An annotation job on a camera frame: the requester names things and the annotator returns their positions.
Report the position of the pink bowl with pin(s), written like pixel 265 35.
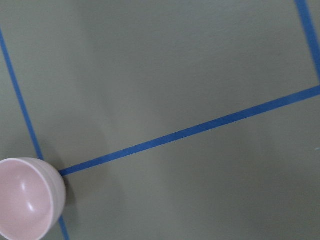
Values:
pixel 32 198

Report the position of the brown paper table cover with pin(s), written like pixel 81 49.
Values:
pixel 169 119

